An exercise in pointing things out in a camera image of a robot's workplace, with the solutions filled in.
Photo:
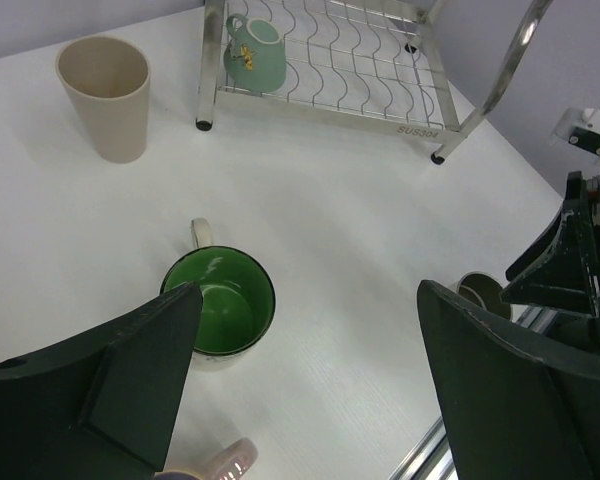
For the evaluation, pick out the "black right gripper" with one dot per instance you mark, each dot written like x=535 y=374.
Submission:
x=561 y=268

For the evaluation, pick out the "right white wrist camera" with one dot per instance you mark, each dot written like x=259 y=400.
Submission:
x=595 y=135

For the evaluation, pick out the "stainless steel dish rack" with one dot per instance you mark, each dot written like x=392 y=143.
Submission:
x=368 y=65

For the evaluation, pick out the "pink purple mug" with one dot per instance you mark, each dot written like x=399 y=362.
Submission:
x=229 y=464

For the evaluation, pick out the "steel lined paper cup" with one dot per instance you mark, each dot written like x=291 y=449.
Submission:
x=485 y=291

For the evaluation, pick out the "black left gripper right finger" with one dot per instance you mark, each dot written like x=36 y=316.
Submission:
x=578 y=379

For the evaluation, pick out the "beige tumbler cup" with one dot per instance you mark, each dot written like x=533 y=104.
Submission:
x=107 y=80

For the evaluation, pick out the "light teal mug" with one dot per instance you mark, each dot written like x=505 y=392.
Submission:
x=255 y=57

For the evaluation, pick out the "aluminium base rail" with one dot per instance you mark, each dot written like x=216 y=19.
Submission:
x=501 y=411

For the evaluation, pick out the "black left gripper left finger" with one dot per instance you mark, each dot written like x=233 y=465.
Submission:
x=101 y=404

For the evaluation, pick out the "green interior floral mug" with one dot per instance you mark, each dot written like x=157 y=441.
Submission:
x=238 y=303

